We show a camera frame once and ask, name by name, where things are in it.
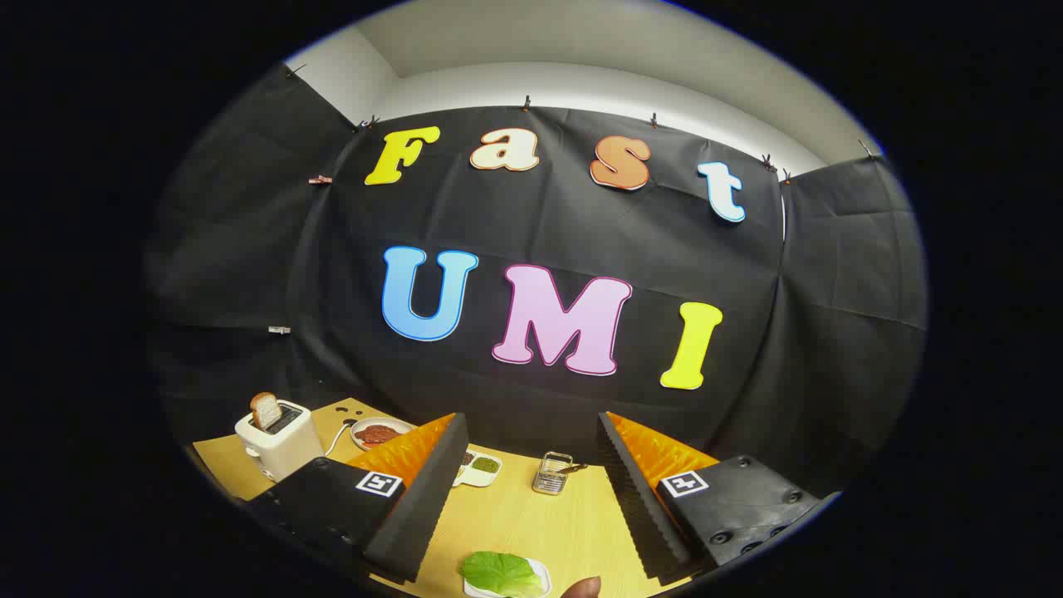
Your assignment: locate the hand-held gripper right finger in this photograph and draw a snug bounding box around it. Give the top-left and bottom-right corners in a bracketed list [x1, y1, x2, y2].
[596, 411, 841, 582]

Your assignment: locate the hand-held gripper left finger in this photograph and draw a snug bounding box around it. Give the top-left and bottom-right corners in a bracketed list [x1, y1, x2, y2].
[245, 413, 470, 585]

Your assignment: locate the green lettuce leaf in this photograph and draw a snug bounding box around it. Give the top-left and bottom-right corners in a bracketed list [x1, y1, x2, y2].
[460, 551, 545, 598]

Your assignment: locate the white bread slice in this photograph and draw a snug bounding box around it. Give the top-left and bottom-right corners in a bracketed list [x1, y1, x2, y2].
[250, 392, 283, 431]

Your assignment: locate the white divided bean dish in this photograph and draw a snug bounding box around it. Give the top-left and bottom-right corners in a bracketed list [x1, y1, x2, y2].
[453, 449, 503, 488]

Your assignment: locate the round white plate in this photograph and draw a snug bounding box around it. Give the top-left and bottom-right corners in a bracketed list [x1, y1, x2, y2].
[350, 417, 416, 452]

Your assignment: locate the square white plate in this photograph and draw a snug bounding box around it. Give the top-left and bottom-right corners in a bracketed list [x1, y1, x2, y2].
[463, 556, 552, 598]

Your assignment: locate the white toaster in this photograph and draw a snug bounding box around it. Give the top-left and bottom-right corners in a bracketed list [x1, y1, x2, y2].
[235, 400, 325, 483]

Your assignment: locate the black backdrop cloth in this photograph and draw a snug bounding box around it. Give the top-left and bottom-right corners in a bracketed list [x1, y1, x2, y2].
[143, 62, 929, 499]

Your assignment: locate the metal wire holder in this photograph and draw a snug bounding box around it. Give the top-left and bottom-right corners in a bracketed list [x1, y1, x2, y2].
[532, 451, 574, 496]

